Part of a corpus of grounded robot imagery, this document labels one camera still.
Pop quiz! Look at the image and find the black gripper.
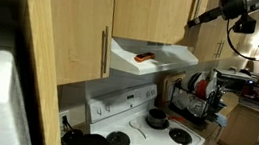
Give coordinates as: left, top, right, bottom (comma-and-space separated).
187, 0, 248, 28

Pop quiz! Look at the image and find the wooden cabinet door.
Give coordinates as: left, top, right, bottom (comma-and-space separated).
182, 0, 209, 47
112, 0, 193, 44

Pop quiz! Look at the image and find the open laptop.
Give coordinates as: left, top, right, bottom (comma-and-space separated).
239, 85, 259, 110

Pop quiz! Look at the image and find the toaster oven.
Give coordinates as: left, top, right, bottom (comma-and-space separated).
215, 69, 256, 92

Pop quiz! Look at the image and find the wooden cutting board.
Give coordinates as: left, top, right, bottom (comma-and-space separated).
156, 72, 186, 108

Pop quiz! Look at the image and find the orange black timer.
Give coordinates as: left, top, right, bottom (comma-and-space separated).
134, 52, 155, 63

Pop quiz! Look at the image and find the black dish rack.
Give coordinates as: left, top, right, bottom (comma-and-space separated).
168, 70, 228, 127

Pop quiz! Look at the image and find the white range hood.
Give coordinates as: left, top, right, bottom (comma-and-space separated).
110, 38, 199, 75

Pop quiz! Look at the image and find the white spoon rest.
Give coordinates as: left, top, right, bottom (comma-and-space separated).
129, 120, 147, 138

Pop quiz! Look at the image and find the white electric stove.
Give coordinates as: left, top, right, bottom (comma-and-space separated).
86, 83, 204, 145

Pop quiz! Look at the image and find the grey pot orange handle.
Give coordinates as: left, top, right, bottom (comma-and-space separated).
145, 108, 185, 130

